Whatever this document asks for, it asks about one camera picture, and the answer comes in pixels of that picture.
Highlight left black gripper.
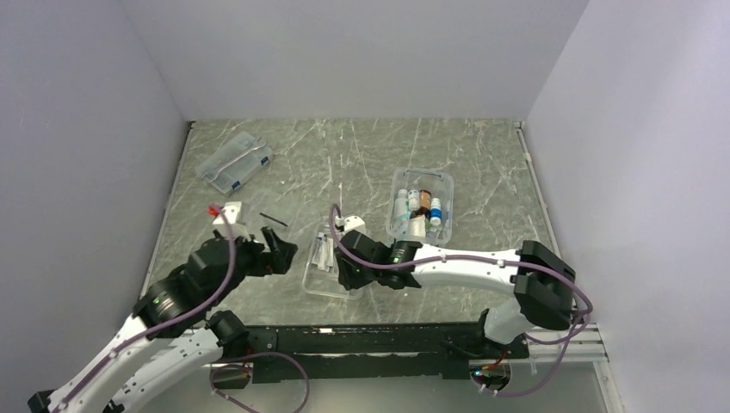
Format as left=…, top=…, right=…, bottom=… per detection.
left=207, top=225, right=297, bottom=306

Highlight clear divided organizer tray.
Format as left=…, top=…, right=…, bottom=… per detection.
left=302, top=223, right=363, bottom=300

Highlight white medicine bottle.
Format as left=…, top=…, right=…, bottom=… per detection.
left=393, top=188, right=410, bottom=232

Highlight white gauze packet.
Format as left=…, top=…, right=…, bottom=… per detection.
left=406, top=214, right=427, bottom=239

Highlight small bandage roll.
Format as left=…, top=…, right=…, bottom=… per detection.
left=407, top=189, right=421, bottom=212

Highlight clear medicine kit box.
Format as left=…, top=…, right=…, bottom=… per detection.
left=385, top=167, right=455, bottom=246

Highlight amber medicine bottle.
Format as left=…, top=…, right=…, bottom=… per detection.
left=418, top=190, right=432, bottom=217

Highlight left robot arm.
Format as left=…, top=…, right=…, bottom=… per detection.
left=28, top=227, right=299, bottom=412

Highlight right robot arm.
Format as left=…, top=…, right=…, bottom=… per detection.
left=334, top=231, right=575, bottom=357

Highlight metal tweezers in tray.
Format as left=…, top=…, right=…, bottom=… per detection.
left=312, top=232, right=335, bottom=271

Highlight clear box with blue latches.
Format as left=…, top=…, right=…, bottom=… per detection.
left=195, top=132, right=273, bottom=196

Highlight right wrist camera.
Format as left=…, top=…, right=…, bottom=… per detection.
left=334, top=215, right=367, bottom=236

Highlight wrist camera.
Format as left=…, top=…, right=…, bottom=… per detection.
left=207, top=201, right=250, bottom=240
left=334, top=215, right=367, bottom=236

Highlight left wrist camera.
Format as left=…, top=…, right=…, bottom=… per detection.
left=207, top=201, right=250, bottom=240

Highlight black front rail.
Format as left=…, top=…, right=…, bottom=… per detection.
left=222, top=322, right=529, bottom=384

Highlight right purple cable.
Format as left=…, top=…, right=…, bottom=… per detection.
left=329, top=204, right=594, bottom=399

